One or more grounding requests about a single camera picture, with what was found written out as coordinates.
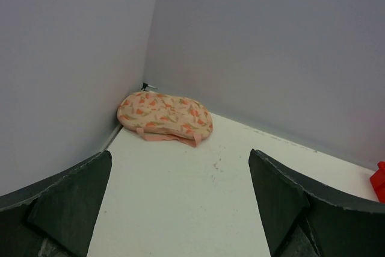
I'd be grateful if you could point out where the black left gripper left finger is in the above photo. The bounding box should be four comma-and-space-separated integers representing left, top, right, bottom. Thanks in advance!
1, 150, 112, 256

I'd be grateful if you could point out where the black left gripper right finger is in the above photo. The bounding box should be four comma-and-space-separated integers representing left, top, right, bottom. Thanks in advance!
248, 150, 384, 256

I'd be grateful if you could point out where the red plastic tray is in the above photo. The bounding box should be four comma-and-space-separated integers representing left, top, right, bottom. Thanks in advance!
370, 161, 385, 203

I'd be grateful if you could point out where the floral pink laundry bag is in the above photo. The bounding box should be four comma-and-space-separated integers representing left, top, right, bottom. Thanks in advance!
117, 91, 213, 147

